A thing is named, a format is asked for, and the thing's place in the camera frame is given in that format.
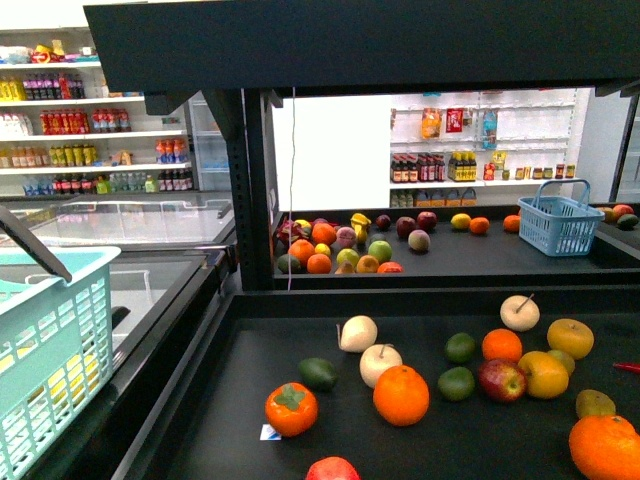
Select light blue shopping basket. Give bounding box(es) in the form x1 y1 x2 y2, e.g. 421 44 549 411
1 246 121 479

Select grey basket handle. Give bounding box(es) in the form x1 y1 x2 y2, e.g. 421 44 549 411
1 206 72 283

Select black overhead shelf canopy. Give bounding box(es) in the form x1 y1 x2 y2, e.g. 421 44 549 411
84 1 639 112

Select white onion-shaped fruit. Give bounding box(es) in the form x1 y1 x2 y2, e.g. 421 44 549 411
336 315 378 353

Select white pear with stem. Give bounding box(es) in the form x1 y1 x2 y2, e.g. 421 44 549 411
359 344 403 388

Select dark green avocado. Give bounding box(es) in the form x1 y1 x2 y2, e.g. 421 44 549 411
298 357 338 392

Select glass top freezer chest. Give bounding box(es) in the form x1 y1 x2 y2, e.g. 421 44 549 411
0 191 239 361

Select orange persimmon with green calyx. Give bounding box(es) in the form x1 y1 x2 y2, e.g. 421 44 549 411
264 382 319 438

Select large orange middle tray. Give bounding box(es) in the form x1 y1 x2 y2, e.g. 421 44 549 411
373 364 431 427

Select green lime upper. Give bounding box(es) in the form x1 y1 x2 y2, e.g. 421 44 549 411
444 332 476 364

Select green lime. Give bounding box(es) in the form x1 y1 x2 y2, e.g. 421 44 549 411
444 332 476 364
437 366 475 402

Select green lime lower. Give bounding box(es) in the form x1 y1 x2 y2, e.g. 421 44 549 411
437 366 475 402

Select small blue white label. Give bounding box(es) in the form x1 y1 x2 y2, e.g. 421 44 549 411
259 423 282 441

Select small orange back tray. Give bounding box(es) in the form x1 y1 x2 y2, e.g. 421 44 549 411
481 328 523 363

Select white pear back tray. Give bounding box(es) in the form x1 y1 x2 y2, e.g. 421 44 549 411
500 294 541 332

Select red apple front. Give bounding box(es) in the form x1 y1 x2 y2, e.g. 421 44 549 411
305 456 361 480

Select small blue basket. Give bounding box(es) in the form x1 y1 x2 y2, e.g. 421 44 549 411
517 179 605 257

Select yellow apple beside red apple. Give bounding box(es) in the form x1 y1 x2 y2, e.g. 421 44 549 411
518 351 569 400

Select yellow apple right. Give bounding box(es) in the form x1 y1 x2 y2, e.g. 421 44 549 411
547 318 595 360

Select small yellow green fruit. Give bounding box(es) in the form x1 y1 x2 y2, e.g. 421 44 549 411
548 349 576 377

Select white drinks shelving unit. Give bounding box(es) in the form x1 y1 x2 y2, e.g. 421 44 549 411
1 27 197 198

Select brown kiwi fruit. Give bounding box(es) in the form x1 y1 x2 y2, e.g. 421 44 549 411
575 389 616 419

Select red chili pepper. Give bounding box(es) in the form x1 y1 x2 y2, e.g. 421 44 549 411
613 362 640 374

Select large orange right front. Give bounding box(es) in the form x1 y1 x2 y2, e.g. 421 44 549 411
569 416 639 479

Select white hanging cord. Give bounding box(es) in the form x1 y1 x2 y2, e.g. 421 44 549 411
286 85 298 292

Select black shelf upright post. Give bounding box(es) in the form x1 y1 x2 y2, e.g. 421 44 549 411
203 89 273 292

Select white wall goods shelf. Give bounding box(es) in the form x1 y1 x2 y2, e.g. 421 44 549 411
389 88 589 208

